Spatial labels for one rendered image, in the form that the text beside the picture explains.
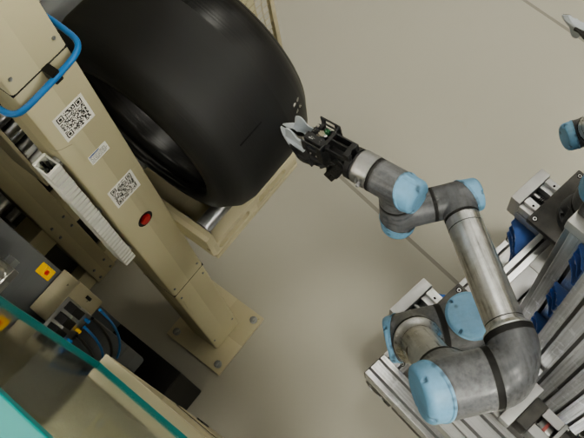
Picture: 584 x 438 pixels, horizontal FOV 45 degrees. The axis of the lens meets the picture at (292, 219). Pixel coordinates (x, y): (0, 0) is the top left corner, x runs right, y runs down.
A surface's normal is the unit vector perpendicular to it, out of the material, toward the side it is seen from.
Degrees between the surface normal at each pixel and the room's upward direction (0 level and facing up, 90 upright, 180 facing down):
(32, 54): 90
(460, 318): 8
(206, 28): 25
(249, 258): 0
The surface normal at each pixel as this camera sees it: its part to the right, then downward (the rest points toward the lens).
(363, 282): -0.11, -0.42
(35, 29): 0.78, 0.52
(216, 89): 0.46, 0.06
